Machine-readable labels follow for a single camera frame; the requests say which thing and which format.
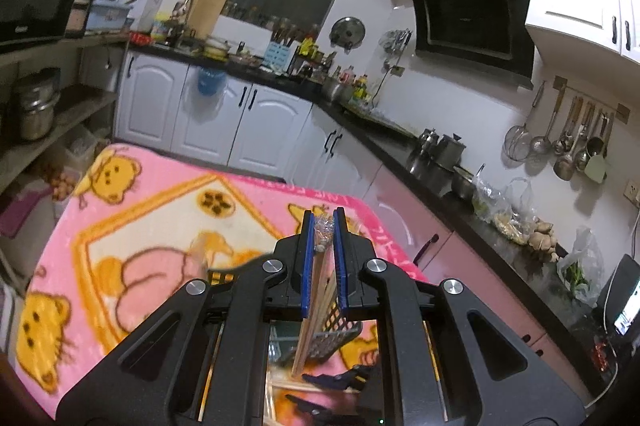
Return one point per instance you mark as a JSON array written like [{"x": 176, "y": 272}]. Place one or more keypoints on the dark grey utensil caddy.
[{"x": 335, "y": 332}]

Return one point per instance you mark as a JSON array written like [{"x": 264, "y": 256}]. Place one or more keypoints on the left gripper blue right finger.
[{"x": 340, "y": 266}]

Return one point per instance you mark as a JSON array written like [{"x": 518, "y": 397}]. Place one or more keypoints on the white lower cabinets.
[{"x": 272, "y": 129}]

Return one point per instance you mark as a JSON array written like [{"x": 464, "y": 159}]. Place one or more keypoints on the light blue knife block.
[{"x": 277, "y": 57}]

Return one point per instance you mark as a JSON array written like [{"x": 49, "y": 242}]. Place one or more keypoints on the hanging wire strainer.
[{"x": 516, "y": 141}]

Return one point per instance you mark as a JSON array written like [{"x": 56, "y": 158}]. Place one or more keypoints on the wooden chopstick pair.
[{"x": 321, "y": 246}]

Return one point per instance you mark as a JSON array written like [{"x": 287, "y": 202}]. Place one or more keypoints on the stainless steel stacked pots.
[{"x": 37, "y": 95}]

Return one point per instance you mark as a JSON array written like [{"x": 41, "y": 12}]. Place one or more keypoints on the blue plastic bag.
[{"x": 210, "y": 81}]

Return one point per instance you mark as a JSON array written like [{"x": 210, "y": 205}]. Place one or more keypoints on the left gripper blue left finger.
[{"x": 307, "y": 239}]

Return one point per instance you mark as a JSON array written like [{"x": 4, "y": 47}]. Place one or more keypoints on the wooden cutting board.
[{"x": 203, "y": 16}]

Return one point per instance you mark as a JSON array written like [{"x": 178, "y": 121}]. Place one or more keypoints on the pink cartoon bear blanket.
[{"x": 136, "y": 228}]

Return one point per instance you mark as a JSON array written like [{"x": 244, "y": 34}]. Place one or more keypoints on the black range hood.
[{"x": 488, "y": 32}]

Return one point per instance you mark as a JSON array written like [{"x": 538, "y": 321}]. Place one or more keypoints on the hanging pot lid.
[{"x": 347, "y": 33}]

